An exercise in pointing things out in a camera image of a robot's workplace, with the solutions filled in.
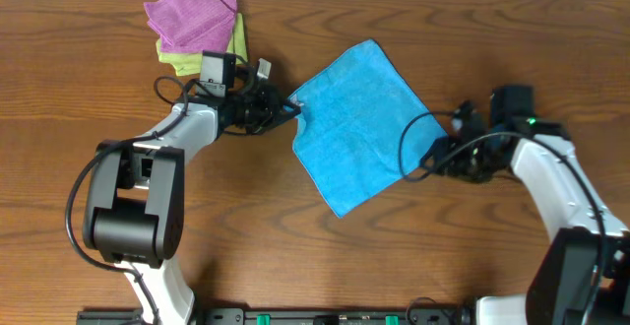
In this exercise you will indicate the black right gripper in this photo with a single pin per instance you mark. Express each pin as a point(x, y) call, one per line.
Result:
point(451, 153)

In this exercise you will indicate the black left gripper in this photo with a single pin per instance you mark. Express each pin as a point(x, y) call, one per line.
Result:
point(272, 109)

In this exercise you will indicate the blue microfiber cloth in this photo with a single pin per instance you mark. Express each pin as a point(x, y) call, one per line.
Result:
point(361, 127)

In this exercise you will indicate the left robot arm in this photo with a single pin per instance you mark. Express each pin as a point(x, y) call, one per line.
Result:
point(135, 210)

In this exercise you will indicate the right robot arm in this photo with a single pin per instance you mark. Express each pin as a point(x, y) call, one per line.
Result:
point(584, 275)

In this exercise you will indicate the green folded cloth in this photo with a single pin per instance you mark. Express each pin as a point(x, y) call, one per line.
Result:
point(186, 64)

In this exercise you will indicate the purple folded cloth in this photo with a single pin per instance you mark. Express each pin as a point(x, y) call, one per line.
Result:
point(192, 26)

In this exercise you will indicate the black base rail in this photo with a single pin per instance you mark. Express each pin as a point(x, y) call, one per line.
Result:
point(419, 315)

